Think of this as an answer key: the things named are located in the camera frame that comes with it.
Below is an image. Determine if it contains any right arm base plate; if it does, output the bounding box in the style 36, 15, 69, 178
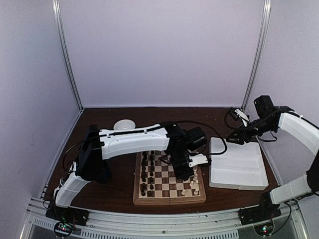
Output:
238, 206, 282, 225

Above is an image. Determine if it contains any dark blue mug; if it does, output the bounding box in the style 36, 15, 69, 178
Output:
96, 160, 112, 184

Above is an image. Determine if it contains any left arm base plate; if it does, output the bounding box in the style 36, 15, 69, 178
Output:
45, 206, 89, 226

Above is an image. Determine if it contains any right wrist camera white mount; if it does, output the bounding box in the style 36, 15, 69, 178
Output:
229, 108, 249, 126

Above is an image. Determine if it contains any white ceramic bowl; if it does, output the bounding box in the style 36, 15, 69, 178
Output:
113, 119, 136, 130

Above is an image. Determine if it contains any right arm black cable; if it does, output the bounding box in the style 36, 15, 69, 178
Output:
224, 108, 279, 142

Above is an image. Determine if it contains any right aluminium frame post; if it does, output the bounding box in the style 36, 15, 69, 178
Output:
241, 0, 272, 109

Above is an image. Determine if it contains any white plastic compartment tray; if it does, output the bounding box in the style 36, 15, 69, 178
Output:
209, 142, 269, 191

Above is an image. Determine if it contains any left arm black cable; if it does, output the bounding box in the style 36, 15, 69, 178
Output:
62, 120, 229, 175

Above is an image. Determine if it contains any left aluminium frame post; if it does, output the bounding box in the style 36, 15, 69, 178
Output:
52, 0, 84, 111

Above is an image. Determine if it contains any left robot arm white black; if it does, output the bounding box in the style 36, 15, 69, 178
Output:
51, 121, 208, 221

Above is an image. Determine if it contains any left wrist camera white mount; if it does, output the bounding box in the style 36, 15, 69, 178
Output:
188, 154, 208, 168

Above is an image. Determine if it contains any aluminium frame post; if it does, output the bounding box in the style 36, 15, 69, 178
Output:
52, 0, 84, 111
241, 0, 272, 109

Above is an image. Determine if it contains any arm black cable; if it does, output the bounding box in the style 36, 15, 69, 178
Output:
224, 108, 279, 142
62, 120, 229, 175

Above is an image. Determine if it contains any wooden chess board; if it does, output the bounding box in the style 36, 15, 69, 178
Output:
133, 151, 206, 206

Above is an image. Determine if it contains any row of white chess pieces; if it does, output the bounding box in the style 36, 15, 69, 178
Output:
189, 166, 199, 195

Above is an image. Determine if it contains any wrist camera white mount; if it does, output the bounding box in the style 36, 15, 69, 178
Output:
188, 154, 208, 168
229, 108, 249, 126

